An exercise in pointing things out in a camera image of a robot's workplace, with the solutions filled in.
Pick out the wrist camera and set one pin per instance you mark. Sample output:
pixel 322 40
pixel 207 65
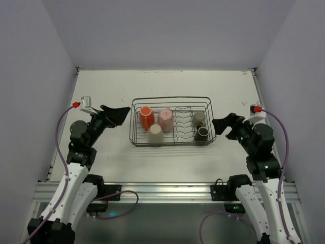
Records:
pixel 86 103
pixel 256 114

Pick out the pink faceted ceramic mug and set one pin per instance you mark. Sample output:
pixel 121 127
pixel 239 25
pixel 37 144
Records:
pixel 166 120

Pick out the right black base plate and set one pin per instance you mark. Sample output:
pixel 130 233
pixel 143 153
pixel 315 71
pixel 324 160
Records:
pixel 219 191

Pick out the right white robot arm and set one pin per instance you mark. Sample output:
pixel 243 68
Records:
pixel 262 195

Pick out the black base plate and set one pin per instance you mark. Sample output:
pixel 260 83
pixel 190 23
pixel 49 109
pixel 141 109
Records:
pixel 219 191
pixel 111 191

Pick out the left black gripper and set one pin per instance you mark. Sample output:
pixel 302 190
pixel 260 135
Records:
pixel 105 116

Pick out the dark brown ceramic mug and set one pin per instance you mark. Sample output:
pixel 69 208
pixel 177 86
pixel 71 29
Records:
pixel 201 135

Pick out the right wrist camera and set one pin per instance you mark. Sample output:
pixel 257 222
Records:
pixel 256 114

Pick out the beige plastic tumbler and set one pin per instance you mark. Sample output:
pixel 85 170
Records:
pixel 155 134

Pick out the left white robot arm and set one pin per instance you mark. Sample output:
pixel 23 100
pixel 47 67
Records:
pixel 77 188

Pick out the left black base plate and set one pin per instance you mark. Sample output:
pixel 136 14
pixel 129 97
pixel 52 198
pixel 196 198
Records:
pixel 111 191

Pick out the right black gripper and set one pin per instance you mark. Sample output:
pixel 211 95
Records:
pixel 235 126

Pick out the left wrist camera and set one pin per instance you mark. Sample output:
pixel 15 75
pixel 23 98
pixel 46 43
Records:
pixel 86 103

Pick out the aluminium mounting rail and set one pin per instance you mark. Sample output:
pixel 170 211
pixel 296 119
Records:
pixel 157 192

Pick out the left black controller box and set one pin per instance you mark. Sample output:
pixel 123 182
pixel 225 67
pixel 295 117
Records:
pixel 97 208

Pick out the right black controller box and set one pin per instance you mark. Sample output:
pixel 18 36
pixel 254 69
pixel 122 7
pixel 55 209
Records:
pixel 234 208

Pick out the small olive green cup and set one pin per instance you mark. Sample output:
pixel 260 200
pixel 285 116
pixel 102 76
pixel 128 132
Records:
pixel 199 119

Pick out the black controller box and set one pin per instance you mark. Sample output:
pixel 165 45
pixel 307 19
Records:
pixel 234 208
pixel 97 208

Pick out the black wire dish rack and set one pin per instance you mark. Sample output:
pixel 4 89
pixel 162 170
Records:
pixel 183 109

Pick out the orange ceramic mug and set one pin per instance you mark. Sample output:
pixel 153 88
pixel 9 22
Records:
pixel 146 117

